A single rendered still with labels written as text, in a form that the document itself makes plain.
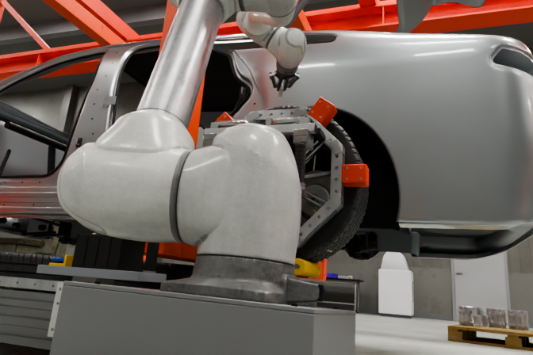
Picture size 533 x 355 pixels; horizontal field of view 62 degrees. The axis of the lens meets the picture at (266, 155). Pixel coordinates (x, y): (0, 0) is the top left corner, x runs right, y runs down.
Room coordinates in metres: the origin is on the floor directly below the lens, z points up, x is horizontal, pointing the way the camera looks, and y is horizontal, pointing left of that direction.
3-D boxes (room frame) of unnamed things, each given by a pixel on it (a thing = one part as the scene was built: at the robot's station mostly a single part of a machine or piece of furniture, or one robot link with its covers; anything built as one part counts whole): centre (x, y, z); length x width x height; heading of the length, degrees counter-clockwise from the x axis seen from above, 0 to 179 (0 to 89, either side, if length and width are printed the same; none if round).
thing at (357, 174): (1.59, -0.33, 0.85); 0.09 x 0.08 x 0.07; 69
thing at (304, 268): (1.74, -0.18, 0.51); 0.29 x 0.06 x 0.06; 159
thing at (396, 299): (10.06, -3.05, 0.70); 0.71 x 0.63 x 1.39; 70
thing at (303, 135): (1.44, -0.12, 0.93); 0.09 x 0.05 x 0.05; 159
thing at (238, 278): (0.70, 0.00, 0.44); 0.22 x 0.18 x 0.06; 60
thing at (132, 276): (1.65, 0.55, 0.44); 0.43 x 0.17 x 0.03; 69
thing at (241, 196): (0.71, 0.03, 0.58); 0.18 x 0.16 x 0.22; 83
